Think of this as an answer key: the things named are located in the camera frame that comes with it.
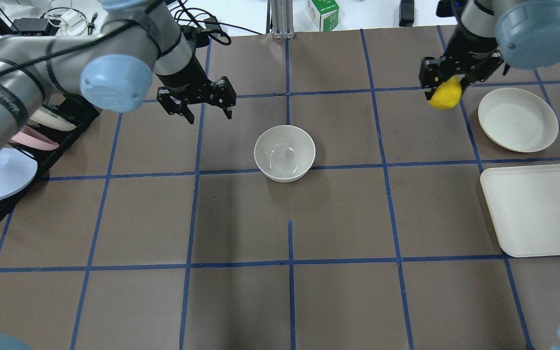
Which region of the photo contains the white ceramic bowl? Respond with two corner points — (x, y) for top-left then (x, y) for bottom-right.
(253, 125), (317, 182)

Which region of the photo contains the cream white plate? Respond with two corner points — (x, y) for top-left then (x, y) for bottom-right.
(29, 106), (76, 132)

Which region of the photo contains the black dish rack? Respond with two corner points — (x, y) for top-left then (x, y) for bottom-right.
(0, 95), (102, 222)

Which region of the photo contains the yellow lemon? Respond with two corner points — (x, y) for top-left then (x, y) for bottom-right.
(428, 75), (463, 109)

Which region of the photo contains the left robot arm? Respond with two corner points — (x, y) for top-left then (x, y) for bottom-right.
(0, 0), (236, 149)

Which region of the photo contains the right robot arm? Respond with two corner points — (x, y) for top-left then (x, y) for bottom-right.
(419, 0), (560, 102)

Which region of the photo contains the pink plate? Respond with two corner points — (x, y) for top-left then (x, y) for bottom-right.
(10, 126), (59, 151)

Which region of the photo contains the white rectangular tray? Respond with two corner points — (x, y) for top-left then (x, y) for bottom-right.
(480, 164), (560, 258)

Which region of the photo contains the white round plate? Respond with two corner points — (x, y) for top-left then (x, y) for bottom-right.
(477, 87), (559, 153)

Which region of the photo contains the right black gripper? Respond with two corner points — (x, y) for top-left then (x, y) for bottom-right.
(419, 50), (504, 101)

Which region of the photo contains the light blue plate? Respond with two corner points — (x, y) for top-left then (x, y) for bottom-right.
(0, 148), (38, 200)

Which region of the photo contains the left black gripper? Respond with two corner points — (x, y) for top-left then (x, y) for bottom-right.
(156, 63), (236, 125)

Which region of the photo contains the green white box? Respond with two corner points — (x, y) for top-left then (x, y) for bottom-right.
(306, 0), (340, 32)

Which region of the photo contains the black power adapter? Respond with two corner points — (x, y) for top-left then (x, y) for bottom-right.
(398, 0), (415, 27)

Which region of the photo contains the aluminium frame post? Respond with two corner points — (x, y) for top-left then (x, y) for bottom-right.
(267, 0), (294, 39)

